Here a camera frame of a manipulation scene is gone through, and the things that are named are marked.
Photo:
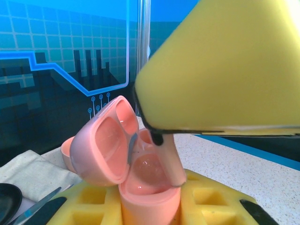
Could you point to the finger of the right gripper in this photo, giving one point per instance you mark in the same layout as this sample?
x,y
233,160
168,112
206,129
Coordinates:
x,y
157,139
222,70

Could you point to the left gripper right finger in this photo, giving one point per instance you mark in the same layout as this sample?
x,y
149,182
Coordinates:
x,y
211,206

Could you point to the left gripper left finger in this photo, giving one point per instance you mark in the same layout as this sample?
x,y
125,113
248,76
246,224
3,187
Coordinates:
x,y
89,208

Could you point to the orange cup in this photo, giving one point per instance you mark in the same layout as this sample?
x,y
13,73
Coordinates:
x,y
66,150

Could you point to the beige folded cloth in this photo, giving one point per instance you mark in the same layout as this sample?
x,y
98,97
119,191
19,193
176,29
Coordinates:
x,y
30,171

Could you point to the black plate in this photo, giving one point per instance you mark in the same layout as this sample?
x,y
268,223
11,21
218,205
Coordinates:
x,y
9,201

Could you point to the blue edged table side rail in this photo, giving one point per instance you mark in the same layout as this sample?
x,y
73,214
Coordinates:
x,y
257,147

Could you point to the aluminium frame post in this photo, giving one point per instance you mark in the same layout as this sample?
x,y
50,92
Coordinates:
x,y
143,35

